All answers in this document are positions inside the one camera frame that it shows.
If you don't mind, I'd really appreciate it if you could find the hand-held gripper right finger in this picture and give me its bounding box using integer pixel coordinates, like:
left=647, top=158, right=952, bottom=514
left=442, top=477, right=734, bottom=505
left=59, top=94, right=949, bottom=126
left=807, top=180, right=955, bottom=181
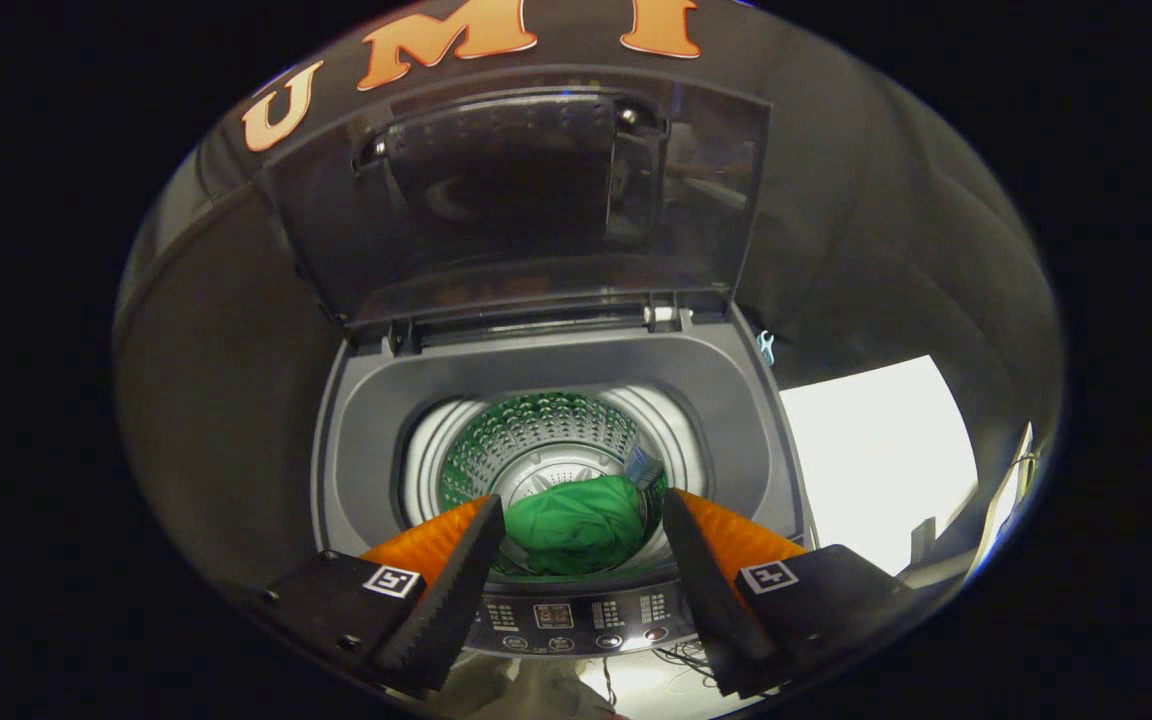
left=663, top=488, right=923, bottom=699

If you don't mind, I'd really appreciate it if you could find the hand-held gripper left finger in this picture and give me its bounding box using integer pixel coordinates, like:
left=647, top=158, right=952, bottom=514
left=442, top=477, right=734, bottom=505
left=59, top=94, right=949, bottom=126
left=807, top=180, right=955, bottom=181
left=256, top=495, right=507, bottom=699

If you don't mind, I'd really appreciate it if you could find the green polo shirt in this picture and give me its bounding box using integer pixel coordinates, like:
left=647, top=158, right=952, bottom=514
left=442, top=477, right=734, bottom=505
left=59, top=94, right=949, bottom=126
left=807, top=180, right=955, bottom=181
left=503, top=475, right=650, bottom=579

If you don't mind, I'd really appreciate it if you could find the grey washing machine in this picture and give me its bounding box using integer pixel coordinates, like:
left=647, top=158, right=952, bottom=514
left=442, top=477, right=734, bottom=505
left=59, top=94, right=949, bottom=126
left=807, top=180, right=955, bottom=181
left=311, top=305, right=819, bottom=661

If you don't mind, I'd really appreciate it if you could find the dark transparent washing machine lid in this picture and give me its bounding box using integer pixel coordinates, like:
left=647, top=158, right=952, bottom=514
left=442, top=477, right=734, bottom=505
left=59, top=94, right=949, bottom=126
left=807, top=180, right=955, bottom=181
left=261, top=68, right=773, bottom=353

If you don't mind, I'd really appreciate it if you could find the white flat board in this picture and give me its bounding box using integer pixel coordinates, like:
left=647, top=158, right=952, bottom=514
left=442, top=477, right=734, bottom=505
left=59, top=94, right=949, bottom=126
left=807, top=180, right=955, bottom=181
left=780, top=355, right=979, bottom=577

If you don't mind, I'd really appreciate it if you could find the white narrow panel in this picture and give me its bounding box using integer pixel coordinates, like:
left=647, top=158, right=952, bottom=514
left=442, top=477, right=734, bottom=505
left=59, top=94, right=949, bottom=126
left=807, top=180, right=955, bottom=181
left=974, top=420, right=1037, bottom=573

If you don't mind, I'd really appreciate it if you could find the black backdrop cloth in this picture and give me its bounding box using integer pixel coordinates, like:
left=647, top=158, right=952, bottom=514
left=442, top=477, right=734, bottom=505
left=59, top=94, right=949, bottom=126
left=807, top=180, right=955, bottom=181
left=114, top=0, right=1063, bottom=611

